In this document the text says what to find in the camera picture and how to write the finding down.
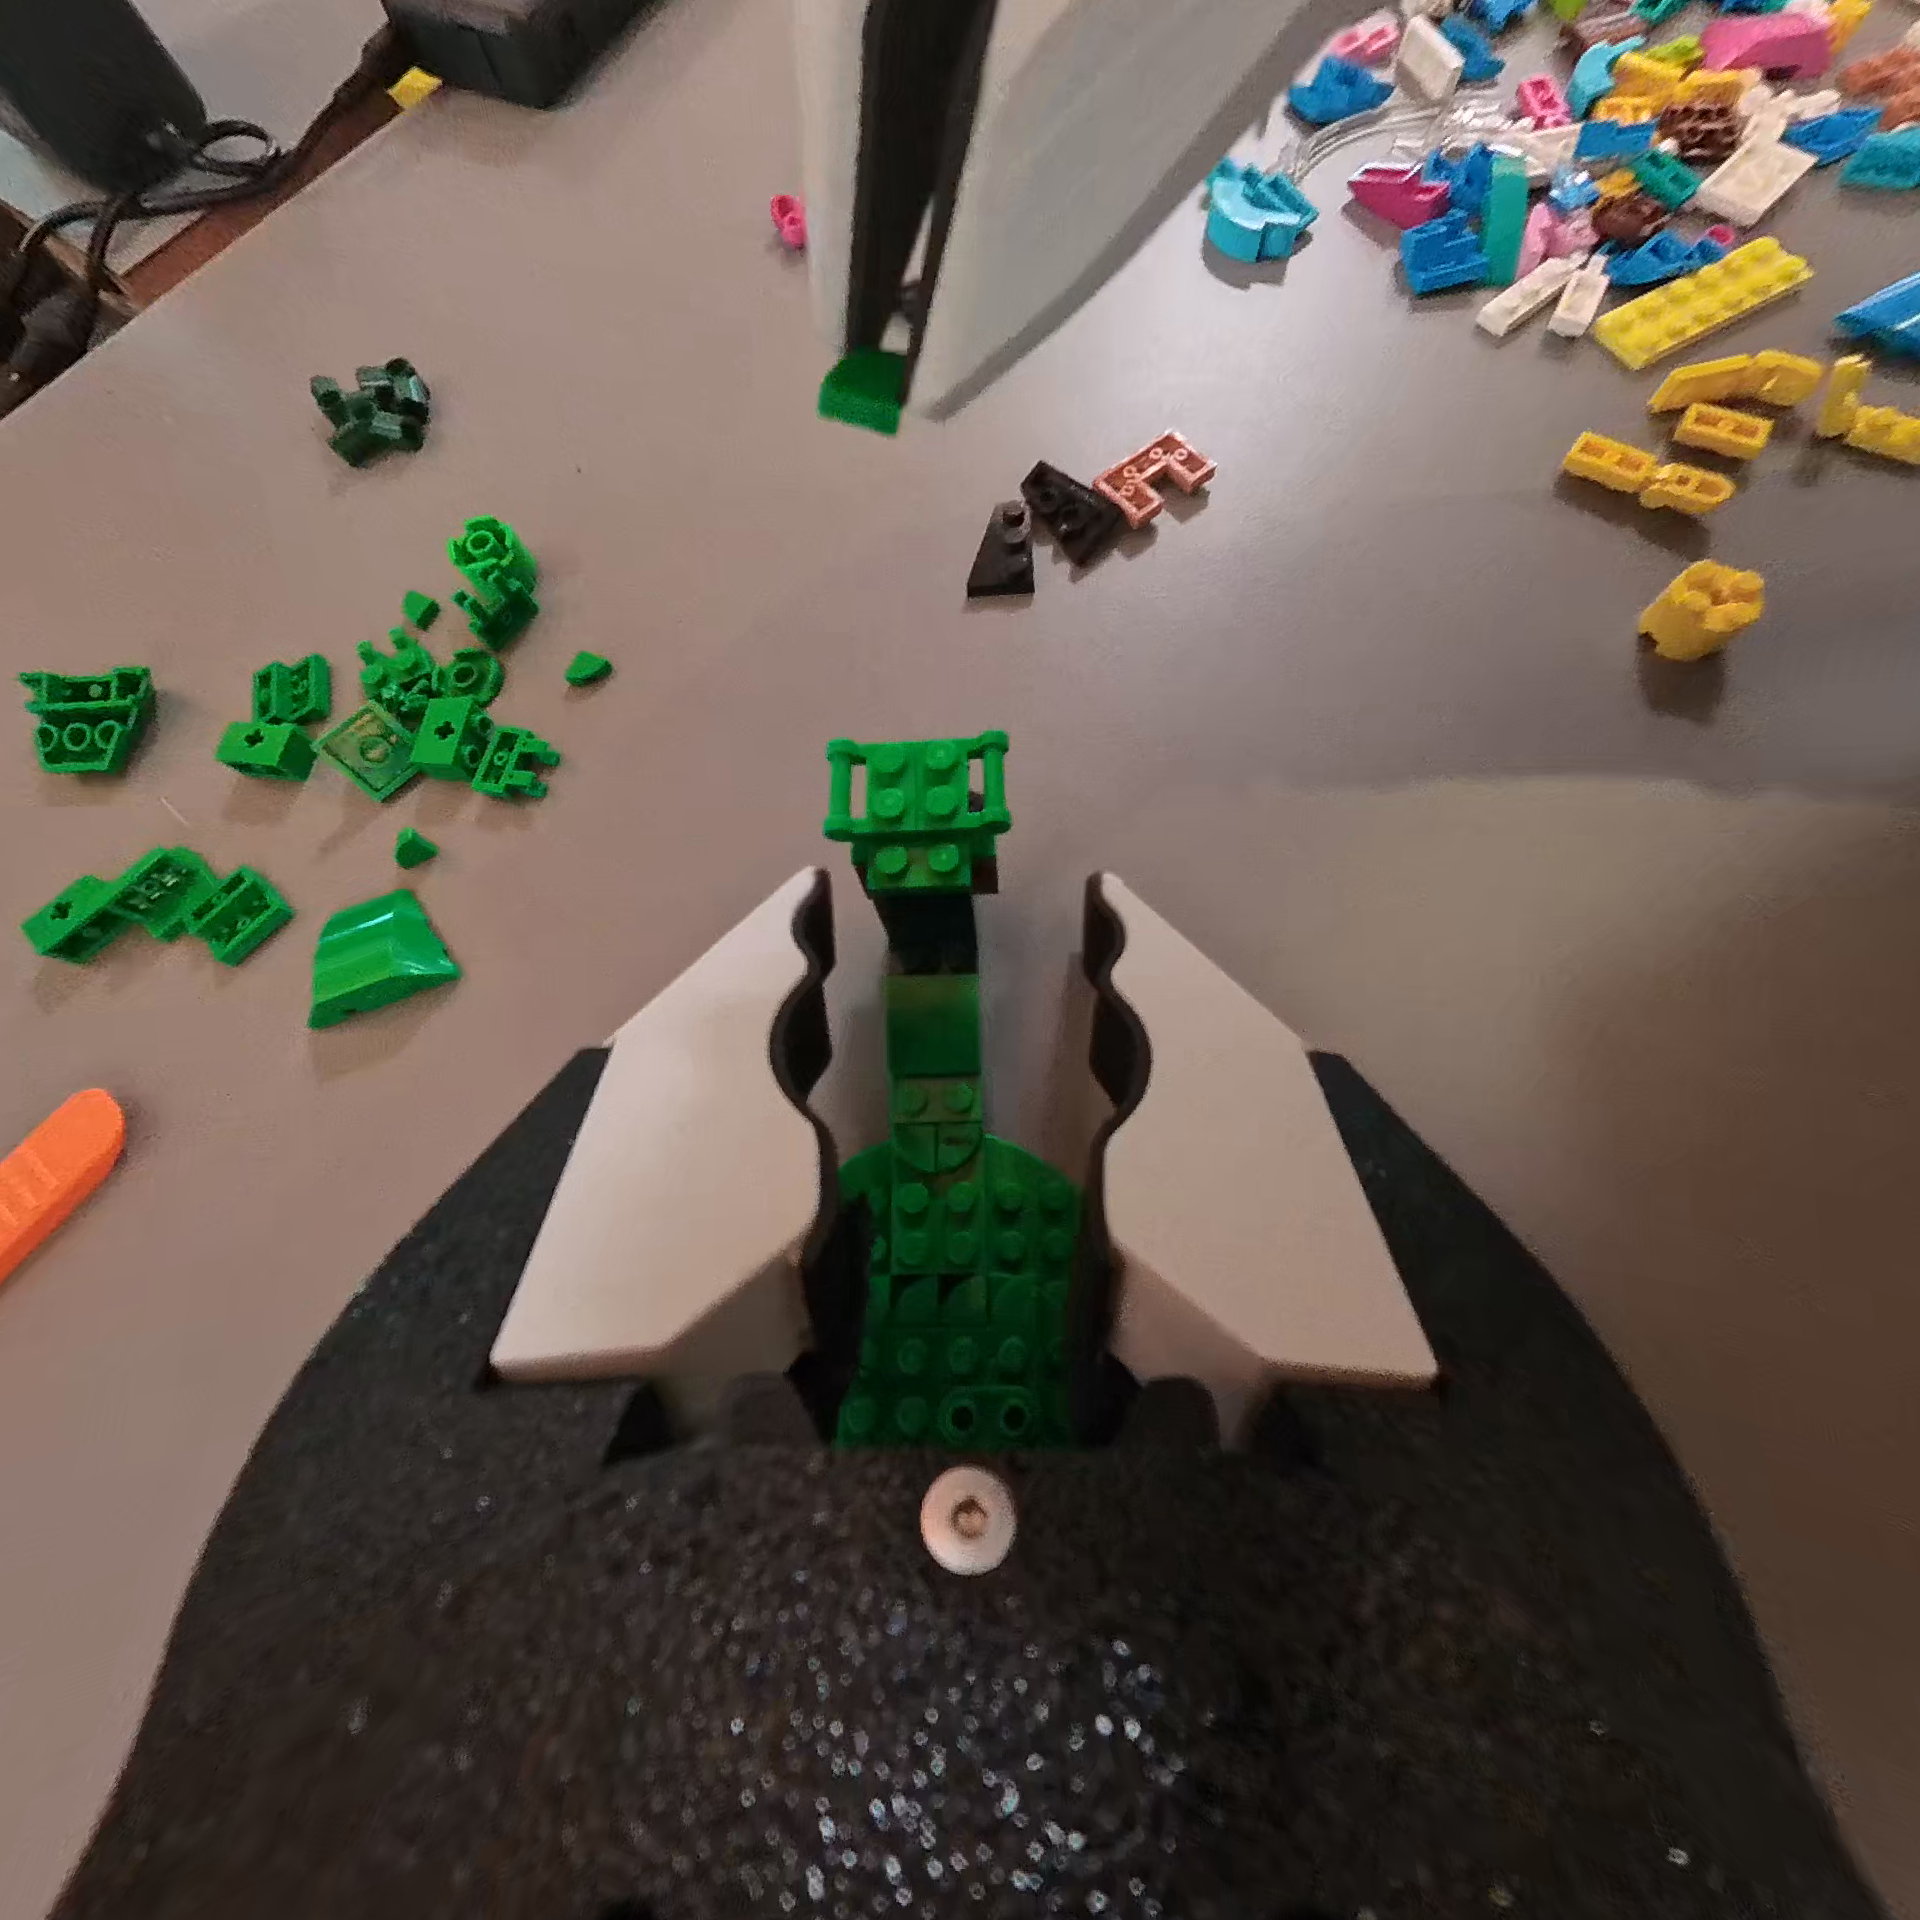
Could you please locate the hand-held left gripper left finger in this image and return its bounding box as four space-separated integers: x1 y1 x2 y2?
488 866 839 1448

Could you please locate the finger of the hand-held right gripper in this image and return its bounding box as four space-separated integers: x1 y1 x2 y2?
906 0 1328 422
790 0 933 361

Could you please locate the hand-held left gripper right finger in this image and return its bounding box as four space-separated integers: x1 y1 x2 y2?
1079 870 1441 1450

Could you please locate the small green slope brick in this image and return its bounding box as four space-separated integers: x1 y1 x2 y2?
816 346 909 441

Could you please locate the brown angled plate brick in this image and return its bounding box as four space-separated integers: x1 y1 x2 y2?
1093 429 1220 529

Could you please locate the green brick tree model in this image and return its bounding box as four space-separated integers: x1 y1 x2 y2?
823 729 1086 1453

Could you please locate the black power bank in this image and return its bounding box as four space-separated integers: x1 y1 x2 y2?
374 0 662 109

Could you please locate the large green curved slope brick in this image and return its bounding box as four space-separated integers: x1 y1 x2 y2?
306 888 462 1032

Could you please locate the pile of mixed colourful bricks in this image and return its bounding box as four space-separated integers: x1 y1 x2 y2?
1199 0 1920 377

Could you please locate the cluster of dark green bricks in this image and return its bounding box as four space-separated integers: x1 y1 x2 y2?
310 356 433 466

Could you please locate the pile of loose green bricks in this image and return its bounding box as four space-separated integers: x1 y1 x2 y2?
16 513 617 968

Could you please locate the orange brick separator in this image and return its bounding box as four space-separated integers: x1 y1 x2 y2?
0 1088 127 1288

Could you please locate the pile of yellow bricks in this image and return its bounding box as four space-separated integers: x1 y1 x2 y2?
1559 346 1920 519

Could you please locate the yellow round brick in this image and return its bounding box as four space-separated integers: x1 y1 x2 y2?
1633 557 1769 663

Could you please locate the black cable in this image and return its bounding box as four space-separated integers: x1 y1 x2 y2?
0 119 392 383

